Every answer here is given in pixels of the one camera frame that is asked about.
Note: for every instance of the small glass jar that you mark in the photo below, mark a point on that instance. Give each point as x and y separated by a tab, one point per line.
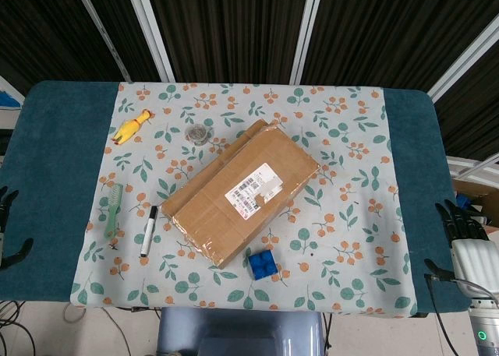
199	134

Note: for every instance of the blue-grey robot torso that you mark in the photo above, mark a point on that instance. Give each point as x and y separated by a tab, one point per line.
241	332

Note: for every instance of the green plastic hair brush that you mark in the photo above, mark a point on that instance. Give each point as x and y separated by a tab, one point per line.
113	212

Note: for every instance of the yellow rubber chicken toy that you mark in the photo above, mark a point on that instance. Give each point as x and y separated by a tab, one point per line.
128	129

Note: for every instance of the open background cardboard box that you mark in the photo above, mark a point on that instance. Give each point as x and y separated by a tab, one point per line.
481	192

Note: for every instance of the white marker with black cap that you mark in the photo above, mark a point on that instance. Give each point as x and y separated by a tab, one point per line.
148	233

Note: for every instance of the brown cardboard shipping box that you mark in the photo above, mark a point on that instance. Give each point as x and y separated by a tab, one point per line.
218	200

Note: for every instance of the blue toy building block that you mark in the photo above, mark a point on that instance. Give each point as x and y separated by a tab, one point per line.
262	264

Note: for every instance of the white metal post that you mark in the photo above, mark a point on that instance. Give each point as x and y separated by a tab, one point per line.
464	60
306	32
103	32
150	32

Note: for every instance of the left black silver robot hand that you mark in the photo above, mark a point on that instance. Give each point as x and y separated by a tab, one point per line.
8	204

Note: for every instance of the floral print tablecloth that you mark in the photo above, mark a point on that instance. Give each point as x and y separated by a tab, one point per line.
351	266

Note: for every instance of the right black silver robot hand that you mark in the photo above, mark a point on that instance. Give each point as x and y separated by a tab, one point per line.
473	258

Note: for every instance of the teal fabric table cover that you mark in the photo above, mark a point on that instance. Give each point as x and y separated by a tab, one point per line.
54	177

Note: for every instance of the blue and white sheet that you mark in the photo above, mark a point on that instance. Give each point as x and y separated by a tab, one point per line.
8	95

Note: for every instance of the white metal frame rail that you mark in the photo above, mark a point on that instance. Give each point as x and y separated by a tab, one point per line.
475	169

